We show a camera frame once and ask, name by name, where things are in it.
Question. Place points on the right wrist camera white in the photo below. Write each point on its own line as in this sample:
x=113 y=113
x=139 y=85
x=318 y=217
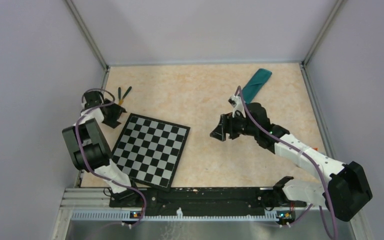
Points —
x=237 y=104

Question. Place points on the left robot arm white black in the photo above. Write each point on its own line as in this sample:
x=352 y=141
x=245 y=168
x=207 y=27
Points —
x=88 y=147

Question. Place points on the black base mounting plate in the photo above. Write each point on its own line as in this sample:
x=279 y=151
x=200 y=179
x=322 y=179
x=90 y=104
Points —
x=265 y=197

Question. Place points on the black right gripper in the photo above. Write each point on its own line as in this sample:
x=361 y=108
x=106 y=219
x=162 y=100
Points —
x=226 y=125

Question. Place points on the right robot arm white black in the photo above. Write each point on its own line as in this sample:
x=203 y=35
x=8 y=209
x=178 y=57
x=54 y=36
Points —
x=343 y=187

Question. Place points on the black white checkerboard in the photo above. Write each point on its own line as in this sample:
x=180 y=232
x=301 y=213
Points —
x=149 y=150

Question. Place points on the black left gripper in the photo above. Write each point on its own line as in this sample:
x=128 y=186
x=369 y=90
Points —
x=117 y=110

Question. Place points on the aluminium front rail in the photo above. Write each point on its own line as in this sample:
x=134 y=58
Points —
x=92 y=203

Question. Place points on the green handled gold spoon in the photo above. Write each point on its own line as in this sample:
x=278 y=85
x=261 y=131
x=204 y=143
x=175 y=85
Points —
x=124 y=94

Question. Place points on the teal cloth napkin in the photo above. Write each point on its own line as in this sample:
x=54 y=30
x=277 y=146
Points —
x=254 y=85

